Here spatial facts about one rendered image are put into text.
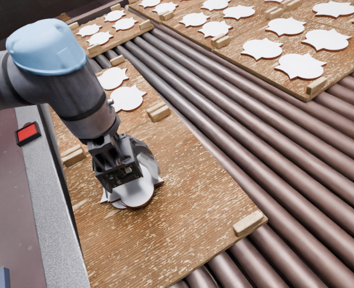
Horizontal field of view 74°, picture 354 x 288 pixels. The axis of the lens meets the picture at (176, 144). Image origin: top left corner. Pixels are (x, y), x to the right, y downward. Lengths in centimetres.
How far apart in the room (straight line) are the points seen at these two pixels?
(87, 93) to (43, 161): 51
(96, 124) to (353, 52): 79
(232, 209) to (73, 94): 36
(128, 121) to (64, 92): 43
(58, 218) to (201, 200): 35
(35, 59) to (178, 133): 42
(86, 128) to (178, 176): 27
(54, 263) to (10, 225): 156
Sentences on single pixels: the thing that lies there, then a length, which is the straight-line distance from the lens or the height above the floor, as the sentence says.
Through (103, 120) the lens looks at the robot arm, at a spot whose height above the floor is 118.
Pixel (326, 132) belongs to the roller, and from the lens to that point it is 68.
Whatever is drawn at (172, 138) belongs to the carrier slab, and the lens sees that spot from 64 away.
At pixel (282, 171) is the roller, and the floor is 91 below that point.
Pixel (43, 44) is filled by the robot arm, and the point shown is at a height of 131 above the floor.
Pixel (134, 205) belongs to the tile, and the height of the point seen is 96.
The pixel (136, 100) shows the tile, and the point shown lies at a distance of 79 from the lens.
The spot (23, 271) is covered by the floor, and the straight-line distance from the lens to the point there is 191.
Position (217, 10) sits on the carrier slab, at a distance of 128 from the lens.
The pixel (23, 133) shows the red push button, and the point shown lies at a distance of 96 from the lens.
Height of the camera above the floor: 140
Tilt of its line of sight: 48 degrees down
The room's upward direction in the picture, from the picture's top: 17 degrees counter-clockwise
